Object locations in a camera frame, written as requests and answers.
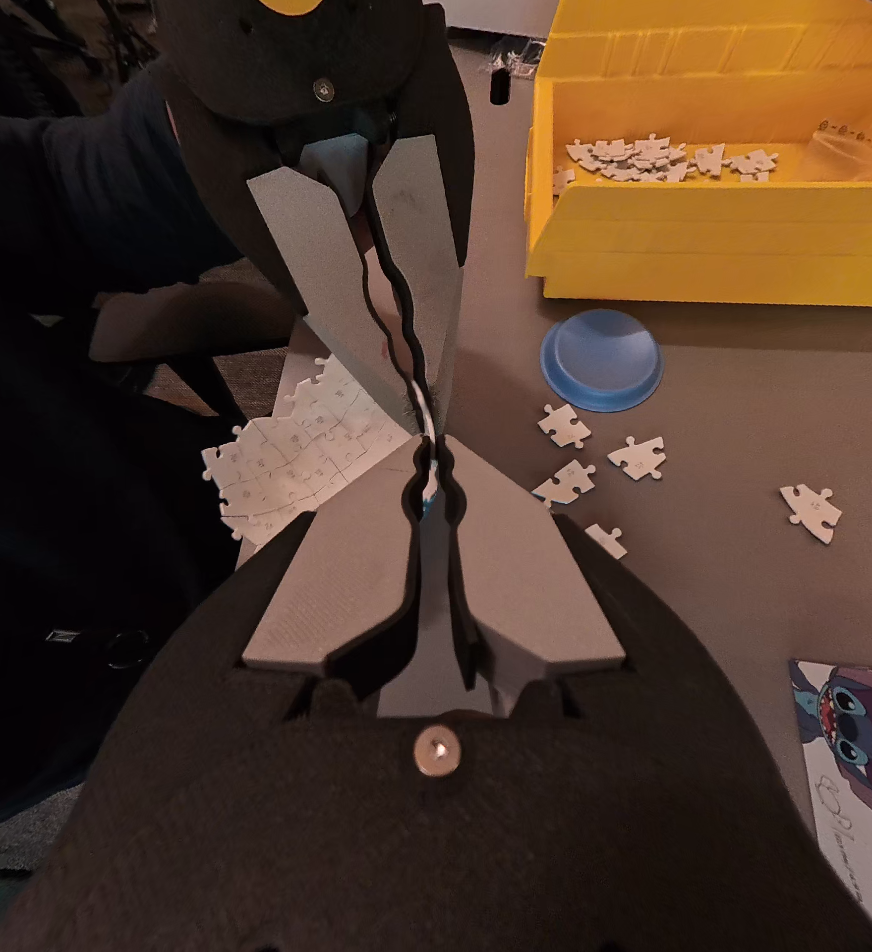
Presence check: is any metal key ring clip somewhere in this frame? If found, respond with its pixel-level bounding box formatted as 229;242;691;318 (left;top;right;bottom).
43;627;153;670

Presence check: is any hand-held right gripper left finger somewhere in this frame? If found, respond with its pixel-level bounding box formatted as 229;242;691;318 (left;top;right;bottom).
241;435;433;704

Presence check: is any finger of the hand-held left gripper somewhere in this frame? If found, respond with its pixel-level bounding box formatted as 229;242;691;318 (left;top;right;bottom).
369;132;463;421
247;164;437;440

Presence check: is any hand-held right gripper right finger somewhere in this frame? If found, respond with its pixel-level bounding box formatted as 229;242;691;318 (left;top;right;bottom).
438;435;626;718

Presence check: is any assembled white puzzle section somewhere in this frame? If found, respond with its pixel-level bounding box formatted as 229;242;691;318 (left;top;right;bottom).
201;353;422;544

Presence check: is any pile of white puzzle pieces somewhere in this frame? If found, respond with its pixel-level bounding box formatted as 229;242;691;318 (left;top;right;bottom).
552;134;780;196

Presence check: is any blue plastic dish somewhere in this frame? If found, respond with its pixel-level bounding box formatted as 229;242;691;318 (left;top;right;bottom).
540;308;665;414

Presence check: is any yellow plastic bin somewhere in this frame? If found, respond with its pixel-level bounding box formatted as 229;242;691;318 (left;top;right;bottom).
523;0;872;307

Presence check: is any clear plastic cup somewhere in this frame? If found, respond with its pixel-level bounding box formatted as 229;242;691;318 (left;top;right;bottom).
810;118;872;181

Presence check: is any cartoon print puzzle box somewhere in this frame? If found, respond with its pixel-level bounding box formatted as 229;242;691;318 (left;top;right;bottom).
789;658;872;952

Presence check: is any person's left forearm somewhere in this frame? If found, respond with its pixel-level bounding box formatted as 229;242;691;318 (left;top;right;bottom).
0;70;247;313

